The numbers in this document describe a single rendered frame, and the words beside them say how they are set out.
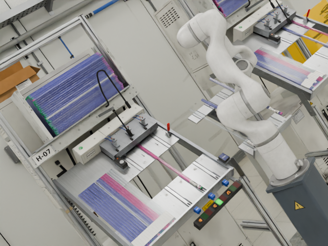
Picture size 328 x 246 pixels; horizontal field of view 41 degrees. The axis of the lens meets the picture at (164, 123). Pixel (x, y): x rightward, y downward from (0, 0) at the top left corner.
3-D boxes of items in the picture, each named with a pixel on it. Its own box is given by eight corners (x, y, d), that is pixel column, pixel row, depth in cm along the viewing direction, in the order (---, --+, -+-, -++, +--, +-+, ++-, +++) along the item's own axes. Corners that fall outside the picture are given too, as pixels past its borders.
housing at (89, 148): (147, 124, 274) (143, 108, 264) (86, 171, 252) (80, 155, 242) (138, 118, 278) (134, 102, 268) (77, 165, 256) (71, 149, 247)
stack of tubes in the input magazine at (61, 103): (125, 87, 262) (99, 50, 258) (57, 135, 239) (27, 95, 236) (118, 92, 273) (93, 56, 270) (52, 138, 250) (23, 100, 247)
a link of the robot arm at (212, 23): (244, 122, 189) (277, 103, 184) (237, 122, 178) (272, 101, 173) (191, 28, 200) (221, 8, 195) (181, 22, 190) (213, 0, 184)
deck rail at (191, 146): (234, 174, 236) (234, 167, 232) (231, 177, 235) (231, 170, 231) (144, 118, 276) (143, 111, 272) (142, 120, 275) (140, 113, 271)
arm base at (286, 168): (315, 155, 189) (292, 120, 186) (302, 180, 175) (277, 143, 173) (278, 167, 202) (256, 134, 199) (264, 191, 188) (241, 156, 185)
